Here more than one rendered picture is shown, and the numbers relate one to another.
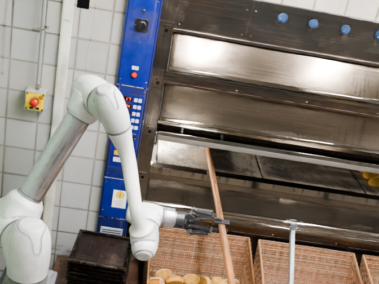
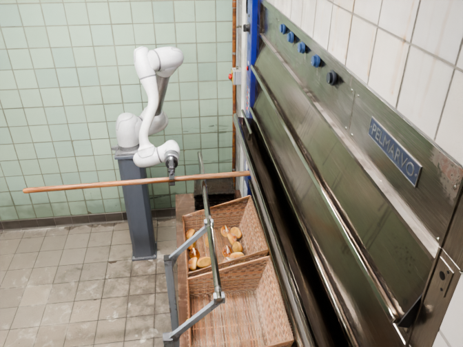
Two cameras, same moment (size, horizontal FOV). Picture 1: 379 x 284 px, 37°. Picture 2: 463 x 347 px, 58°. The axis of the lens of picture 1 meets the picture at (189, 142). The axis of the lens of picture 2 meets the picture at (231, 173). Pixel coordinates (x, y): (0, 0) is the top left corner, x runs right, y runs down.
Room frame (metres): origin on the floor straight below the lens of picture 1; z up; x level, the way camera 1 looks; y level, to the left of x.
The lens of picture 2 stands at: (2.46, -2.20, 2.46)
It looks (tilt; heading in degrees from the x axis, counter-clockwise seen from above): 32 degrees down; 88
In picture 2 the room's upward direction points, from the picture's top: straight up
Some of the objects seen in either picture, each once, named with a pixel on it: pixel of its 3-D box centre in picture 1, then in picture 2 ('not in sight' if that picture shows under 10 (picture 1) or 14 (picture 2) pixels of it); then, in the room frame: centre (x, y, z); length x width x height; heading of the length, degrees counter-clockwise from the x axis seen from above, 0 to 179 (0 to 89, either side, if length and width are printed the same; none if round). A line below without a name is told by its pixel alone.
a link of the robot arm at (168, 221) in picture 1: (168, 217); (171, 158); (2.16, 0.03, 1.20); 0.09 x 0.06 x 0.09; 6
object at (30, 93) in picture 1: (36, 99); (236, 76); (2.59, 0.77, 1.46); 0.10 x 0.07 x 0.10; 96
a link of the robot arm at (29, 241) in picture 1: (28, 245); (128, 128); (1.81, 0.52, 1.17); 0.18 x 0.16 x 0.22; 38
